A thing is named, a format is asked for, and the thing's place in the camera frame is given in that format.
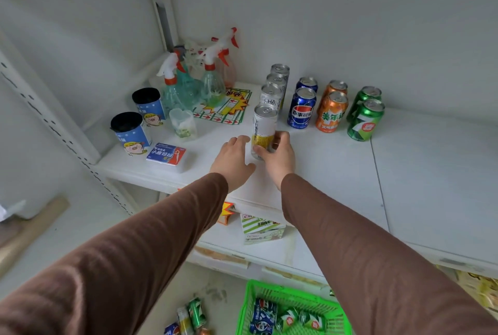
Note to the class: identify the person's left hand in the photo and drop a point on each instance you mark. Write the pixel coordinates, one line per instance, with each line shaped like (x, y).
(231, 163)

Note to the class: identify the person's right hand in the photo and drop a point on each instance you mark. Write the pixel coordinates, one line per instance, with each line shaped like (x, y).
(282, 161)

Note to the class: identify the green plastic basket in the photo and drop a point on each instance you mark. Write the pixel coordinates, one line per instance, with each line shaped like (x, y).
(292, 290)

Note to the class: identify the pile of cans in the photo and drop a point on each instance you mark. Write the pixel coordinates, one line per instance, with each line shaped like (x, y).
(262, 317)

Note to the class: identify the person's right forearm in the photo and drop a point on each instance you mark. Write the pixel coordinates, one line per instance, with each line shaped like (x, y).
(389, 268)

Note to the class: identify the person's left forearm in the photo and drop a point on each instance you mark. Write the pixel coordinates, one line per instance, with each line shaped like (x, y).
(109, 264)

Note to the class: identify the printed sign cards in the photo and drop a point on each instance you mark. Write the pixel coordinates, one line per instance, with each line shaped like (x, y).
(225, 107)

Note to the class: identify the clear plastic cup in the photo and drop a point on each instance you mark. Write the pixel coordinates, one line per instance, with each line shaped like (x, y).
(183, 124)

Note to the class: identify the blue red small box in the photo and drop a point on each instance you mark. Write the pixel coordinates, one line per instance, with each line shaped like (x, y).
(165, 154)

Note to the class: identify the green white snack box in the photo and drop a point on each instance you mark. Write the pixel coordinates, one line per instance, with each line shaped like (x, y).
(260, 227)

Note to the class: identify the teal spray bottle grey head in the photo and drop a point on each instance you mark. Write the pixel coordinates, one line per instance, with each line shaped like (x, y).
(190, 89)

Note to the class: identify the pink spray bottle red trigger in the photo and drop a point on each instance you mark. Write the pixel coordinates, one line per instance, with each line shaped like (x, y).
(229, 70)

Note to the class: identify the blue cartoon paper cup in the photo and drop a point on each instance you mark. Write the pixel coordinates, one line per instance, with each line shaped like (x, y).
(148, 107)
(130, 134)

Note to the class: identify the clear spray bottle white head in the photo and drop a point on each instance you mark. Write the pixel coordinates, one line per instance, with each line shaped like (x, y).
(194, 49)

